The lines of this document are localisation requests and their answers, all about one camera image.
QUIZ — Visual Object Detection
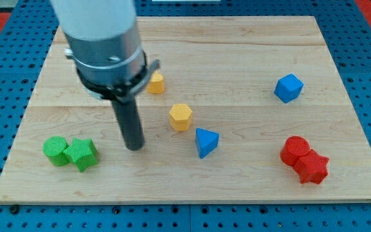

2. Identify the yellow half-round block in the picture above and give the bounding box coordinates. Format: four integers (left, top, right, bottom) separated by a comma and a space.
146, 71, 165, 94

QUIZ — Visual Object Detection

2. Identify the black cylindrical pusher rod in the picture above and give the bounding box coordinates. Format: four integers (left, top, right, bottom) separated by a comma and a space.
111, 99, 144, 151

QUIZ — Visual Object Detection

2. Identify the green cylinder block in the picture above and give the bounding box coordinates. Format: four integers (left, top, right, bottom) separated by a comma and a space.
42, 136, 69, 166

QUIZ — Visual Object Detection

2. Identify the yellow hexagon block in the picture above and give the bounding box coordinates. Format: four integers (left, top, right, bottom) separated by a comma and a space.
169, 104, 193, 131

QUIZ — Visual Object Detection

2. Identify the black clamp ring mount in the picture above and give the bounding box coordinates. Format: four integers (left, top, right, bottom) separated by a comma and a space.
64, 48, 160, 103

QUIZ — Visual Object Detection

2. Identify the red cylinder block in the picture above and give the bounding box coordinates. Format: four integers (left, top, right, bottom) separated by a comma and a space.
280, 135, 310, 166

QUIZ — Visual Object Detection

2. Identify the wooden board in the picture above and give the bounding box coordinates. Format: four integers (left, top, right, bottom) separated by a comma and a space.
0, 16, 371, 205

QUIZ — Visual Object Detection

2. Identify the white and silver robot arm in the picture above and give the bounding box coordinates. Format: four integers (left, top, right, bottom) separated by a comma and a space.
50, 0, 160, 150

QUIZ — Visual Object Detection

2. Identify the green star block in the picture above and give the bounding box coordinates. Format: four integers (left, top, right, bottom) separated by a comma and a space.
63, 138, 98, 172

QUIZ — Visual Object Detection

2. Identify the blue triangle block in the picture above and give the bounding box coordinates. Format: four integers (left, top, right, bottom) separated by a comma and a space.
195, 128, 220, 159

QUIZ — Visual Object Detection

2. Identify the blue cube block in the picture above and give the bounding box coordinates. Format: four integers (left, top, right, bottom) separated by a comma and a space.
274, 73, 304, 103

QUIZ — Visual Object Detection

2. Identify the red star block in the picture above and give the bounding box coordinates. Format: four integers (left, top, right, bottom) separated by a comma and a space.
293, 149, 329, 184

